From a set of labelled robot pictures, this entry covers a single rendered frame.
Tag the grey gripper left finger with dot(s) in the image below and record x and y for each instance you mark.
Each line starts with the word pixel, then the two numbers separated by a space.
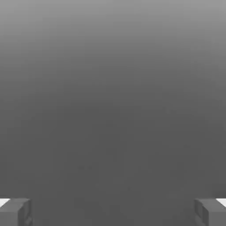
pixel 12 212

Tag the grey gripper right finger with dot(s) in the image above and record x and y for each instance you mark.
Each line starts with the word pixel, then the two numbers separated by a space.
pixel 213 212

